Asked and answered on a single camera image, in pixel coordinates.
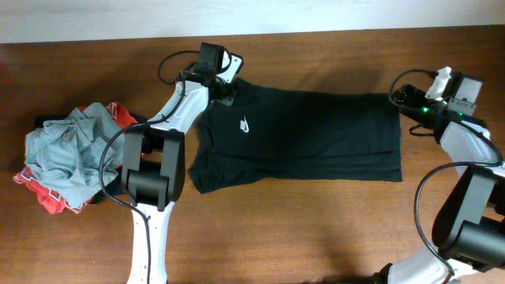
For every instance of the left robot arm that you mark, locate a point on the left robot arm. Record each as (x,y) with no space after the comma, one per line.
(153,169)

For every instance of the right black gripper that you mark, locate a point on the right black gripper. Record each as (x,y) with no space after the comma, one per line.
(414,95)

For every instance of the grey crumpled t-shirt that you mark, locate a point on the grey crumpled t-shirt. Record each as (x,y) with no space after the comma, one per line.
(64,154)

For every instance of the red printed t-shirt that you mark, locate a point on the red printed t-shirt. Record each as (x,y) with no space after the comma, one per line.
(50,199)

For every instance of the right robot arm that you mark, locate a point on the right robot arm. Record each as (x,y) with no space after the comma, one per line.
(464,241)

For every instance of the black Nike t-shirt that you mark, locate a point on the black Nike t-shirt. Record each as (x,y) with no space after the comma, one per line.
(275,133)

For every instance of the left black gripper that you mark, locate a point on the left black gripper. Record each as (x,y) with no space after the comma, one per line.
(226,91)

